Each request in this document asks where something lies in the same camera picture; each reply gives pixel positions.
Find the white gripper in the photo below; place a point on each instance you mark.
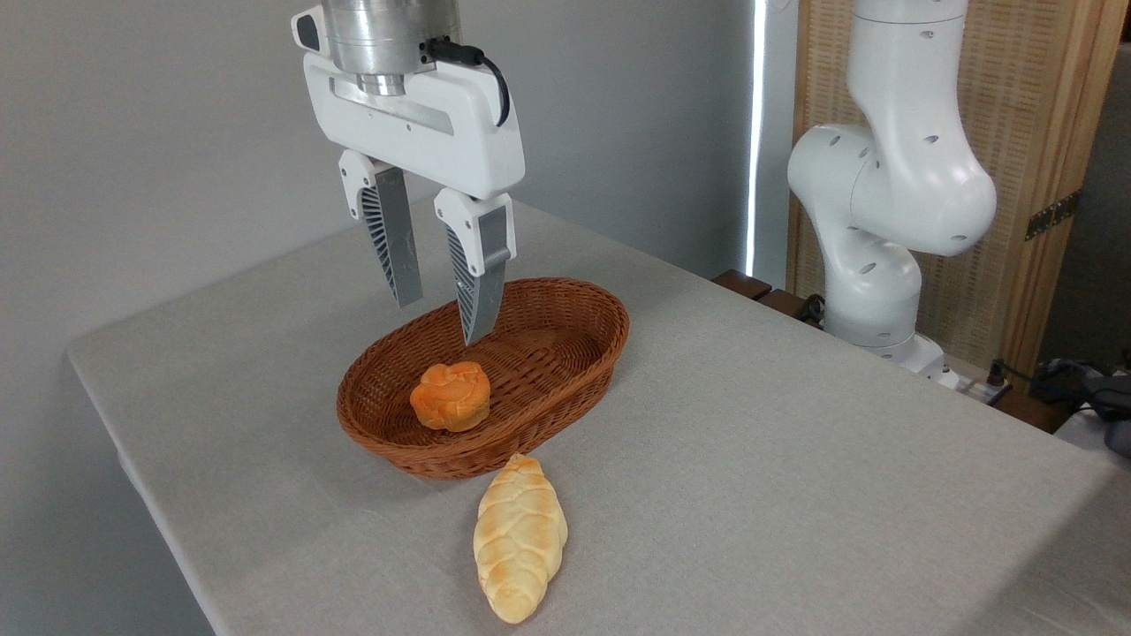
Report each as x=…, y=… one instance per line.
x=424, y=132

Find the long braided pale bread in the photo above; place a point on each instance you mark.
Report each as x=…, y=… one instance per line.
x=519, y=539

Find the round orange bread bun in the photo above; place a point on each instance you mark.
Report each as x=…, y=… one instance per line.
x=451, y=397

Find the brown wicker oval basket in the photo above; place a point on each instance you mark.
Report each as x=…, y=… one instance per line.
x=565, y=353

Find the dark brown wooden block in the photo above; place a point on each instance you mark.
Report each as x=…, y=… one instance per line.
x=742, y=283
x=785, y=303

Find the grey tablecloth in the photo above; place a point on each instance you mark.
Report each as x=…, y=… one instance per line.
x=751, y=486

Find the white power strip with plug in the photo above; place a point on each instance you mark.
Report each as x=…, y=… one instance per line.
x=982, y=389

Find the wooden rattan screen panel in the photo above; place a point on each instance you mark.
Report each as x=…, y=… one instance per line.
x=1025, y=88

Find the dark metal hinge bracket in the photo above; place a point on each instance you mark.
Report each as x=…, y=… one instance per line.
x=1051, y=215

